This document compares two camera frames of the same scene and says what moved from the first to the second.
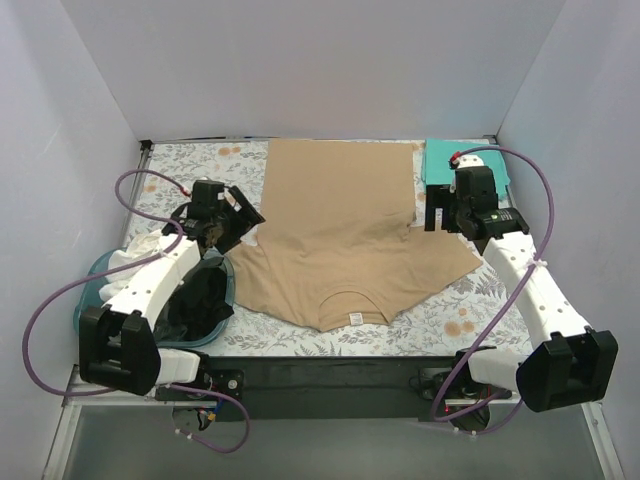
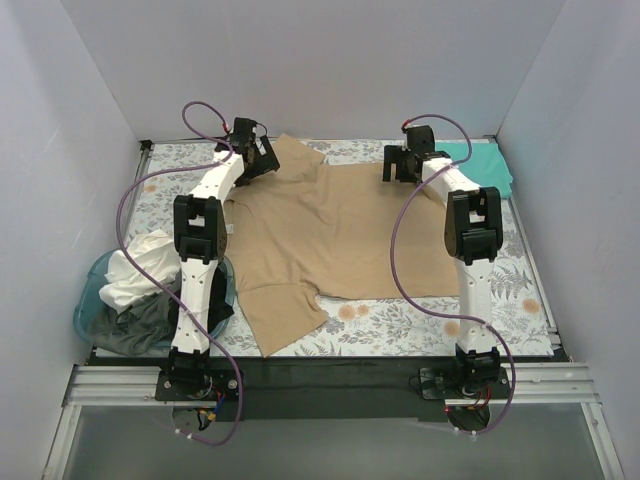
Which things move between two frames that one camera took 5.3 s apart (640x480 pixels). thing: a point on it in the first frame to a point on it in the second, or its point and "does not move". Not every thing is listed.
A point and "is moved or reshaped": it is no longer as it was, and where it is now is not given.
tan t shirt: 336,243 is moved or reshaped
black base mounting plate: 332,388 does not move
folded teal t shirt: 437,169 does not move
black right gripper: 445,215 to 396,163
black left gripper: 242,220 to 261,160
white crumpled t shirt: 137,250 does not move
